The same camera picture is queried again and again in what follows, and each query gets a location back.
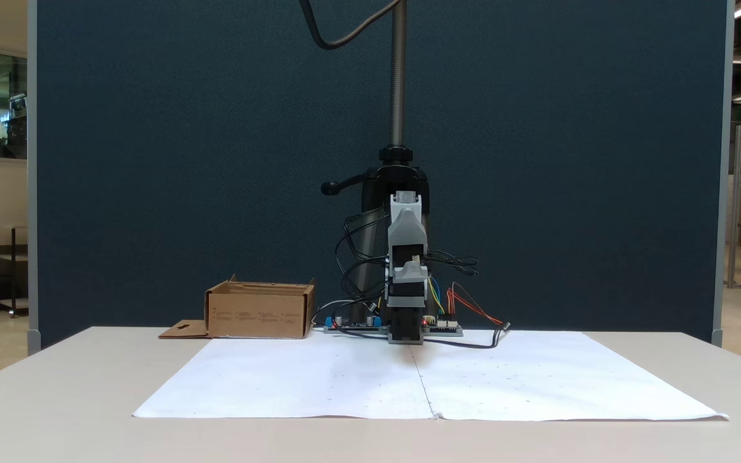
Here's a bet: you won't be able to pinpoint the grey power cable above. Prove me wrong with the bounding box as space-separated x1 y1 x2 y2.
311 299 378 330

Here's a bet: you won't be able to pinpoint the yellow jumper wire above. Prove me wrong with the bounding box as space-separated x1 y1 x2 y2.
428 275 446 316

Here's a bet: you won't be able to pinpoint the orange and red wires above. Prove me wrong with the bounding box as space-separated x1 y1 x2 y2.
446 282 505 327

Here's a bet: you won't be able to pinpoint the black shelf cart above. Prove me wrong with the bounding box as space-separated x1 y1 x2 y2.
0 224 29 319

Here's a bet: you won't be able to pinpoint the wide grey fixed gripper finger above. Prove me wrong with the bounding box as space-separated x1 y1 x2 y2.
388 259 430 285

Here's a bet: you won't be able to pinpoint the white paper sheet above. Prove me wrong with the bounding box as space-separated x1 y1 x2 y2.
133 331 729 422

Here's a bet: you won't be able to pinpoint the blue circuit board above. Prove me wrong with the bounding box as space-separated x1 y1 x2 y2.
324 313 388 334

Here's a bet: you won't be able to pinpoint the thick black camera cable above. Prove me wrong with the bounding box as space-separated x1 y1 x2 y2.
300 0 403 50

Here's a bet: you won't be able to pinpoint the framed wall window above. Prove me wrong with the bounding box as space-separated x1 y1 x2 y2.
0 44 28 167

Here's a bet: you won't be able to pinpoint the thin black servo wire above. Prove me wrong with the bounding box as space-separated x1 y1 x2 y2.
425 250 479 276
342 257 389 322
335 209 389 271

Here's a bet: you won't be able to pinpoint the brown cardboard box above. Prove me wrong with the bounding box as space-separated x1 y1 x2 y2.
158 275 316 340

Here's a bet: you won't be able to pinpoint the black and grey tripod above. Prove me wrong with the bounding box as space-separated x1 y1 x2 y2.
321 0 435 325

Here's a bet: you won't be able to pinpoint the circuit board with jumper wires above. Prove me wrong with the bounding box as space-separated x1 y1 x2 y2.
423 315 464 337

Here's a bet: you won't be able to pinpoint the black cable with white connector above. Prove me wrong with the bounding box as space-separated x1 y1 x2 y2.
423 322 511 350

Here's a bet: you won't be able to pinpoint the dark blue partition panel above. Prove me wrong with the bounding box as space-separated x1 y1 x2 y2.
28 0 735 348

